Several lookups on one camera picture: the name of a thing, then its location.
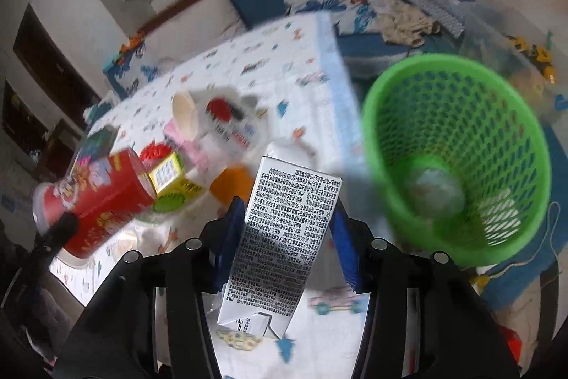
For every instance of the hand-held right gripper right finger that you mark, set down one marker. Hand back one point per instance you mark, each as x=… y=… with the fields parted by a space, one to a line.
x=346 y=248

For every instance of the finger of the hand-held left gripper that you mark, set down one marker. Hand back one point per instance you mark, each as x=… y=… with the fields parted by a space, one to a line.
x=60 y=230

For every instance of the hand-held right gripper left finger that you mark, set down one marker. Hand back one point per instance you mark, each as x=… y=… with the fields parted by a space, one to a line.
x=228 y=237

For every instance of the white printed carton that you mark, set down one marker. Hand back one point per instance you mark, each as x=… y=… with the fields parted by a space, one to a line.
x=284 y=228

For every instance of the red snack can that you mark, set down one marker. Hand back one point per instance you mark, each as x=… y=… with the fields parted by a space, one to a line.
x=106 y=197

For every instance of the yellow green small box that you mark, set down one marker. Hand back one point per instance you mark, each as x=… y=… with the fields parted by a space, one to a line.
x=166 y=174

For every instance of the pink packet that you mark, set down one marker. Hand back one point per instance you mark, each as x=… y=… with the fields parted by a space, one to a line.
x=195 y=152

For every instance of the clear plastic container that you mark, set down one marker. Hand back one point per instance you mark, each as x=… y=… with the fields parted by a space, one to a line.
x=435 y=190

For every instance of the red mesh net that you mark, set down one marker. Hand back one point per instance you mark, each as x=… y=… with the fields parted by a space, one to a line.
x=155 y=150

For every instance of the cream paper cup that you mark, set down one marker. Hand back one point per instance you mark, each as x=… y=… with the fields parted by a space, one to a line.
x=184 y=115

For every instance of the green plastic basket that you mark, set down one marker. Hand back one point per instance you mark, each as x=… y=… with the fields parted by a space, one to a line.
x=528 y=183

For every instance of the orange plastic piece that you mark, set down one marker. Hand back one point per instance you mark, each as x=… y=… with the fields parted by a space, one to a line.
x=230 y=183

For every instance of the dark printed packet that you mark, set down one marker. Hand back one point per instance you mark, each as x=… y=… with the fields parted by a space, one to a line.
x=95 y=143

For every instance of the white wrapper with red label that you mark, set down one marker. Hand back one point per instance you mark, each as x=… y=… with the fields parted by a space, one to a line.
x=226 y=117

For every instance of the white cartoon print table cloth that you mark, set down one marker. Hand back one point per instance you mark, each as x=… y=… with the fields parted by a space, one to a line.
x=275 y=68

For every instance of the dark wooden cabinet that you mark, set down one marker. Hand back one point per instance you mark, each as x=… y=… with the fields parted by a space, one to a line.
x=49 y=55

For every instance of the orange blue toy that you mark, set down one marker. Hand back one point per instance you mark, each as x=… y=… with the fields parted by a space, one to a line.
x=131 y=44

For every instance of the blue floor mat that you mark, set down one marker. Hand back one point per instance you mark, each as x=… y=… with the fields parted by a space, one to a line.
x=368 y=46

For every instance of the white pillow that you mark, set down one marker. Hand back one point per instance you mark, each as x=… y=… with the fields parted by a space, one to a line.
x=204 y=19

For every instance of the beige clothes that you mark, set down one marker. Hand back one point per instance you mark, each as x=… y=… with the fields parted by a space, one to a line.
x=404 y=24

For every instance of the clear plastic storage box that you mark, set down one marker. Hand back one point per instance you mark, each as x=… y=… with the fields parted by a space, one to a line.
x=488 y=46

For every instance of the grey patterned cloth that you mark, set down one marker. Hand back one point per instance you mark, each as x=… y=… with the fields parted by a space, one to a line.
x=439 y=8

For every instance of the yellow toy truck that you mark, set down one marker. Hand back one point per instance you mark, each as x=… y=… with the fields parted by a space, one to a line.
x=519 y=42
x=542 y=59

